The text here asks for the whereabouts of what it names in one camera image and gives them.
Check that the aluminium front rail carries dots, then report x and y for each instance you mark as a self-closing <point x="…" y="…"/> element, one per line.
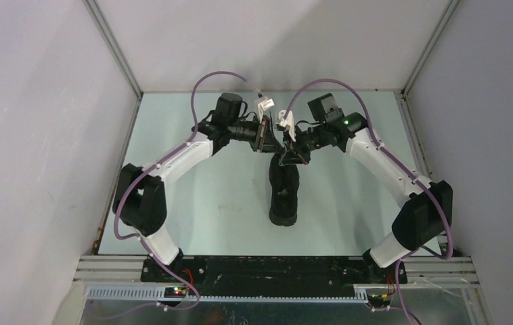
<point x="421" y="271"/>

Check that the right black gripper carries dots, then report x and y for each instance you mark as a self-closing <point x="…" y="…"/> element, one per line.
<point x="293" y="149"/>

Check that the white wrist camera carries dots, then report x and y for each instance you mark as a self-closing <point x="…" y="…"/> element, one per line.
<point x="286" y="123"/>
<point x="263" y="104"/>

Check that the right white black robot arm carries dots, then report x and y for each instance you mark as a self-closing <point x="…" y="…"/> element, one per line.
<point x="425" y="205"/>

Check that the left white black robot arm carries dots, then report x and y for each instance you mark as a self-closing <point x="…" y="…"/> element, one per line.
<point x="140" y="207"/>

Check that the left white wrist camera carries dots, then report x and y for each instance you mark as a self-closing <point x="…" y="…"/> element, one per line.
<point x="263" y="104"/>

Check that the circuit board with leds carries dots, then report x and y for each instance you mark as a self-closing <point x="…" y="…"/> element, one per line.
<point x="382" y="301"/>
<point x="175" y="292"/>

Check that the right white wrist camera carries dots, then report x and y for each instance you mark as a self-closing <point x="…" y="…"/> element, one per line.
<point x="286" y="123"/>

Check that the black sneaker shoe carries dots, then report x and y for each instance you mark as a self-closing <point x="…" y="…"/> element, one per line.
<point x="285" y="182"/>

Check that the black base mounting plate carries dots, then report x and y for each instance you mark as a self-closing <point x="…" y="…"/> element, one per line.
<point x="274" y="276"/>

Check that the left circuit board with leds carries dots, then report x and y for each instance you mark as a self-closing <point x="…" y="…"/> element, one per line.
<point x="175" y="292"/>

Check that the slotted grey cable duct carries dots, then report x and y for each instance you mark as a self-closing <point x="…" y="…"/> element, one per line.
<point x="157" y="293"/>

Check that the right circuit board with leds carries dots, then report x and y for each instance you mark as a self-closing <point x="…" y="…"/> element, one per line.
<point x="382" y="301"/>

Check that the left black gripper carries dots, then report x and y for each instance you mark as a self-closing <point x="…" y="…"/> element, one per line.
<point x="263" y="141"/>

